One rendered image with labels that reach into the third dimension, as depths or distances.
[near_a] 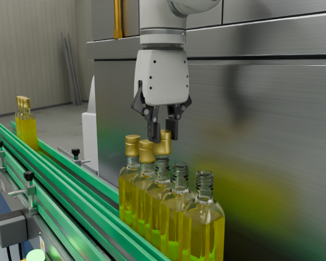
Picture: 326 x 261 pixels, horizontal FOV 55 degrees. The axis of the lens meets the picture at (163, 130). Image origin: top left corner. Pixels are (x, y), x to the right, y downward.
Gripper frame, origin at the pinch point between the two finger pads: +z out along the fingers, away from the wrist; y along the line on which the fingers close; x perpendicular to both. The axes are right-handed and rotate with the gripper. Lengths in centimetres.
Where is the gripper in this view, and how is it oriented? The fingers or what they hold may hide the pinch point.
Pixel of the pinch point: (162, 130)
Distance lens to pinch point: 60.5
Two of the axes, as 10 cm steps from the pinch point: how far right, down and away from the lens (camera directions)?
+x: 5.8, 1.7, -7.9
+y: -8.1, 1.2, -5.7
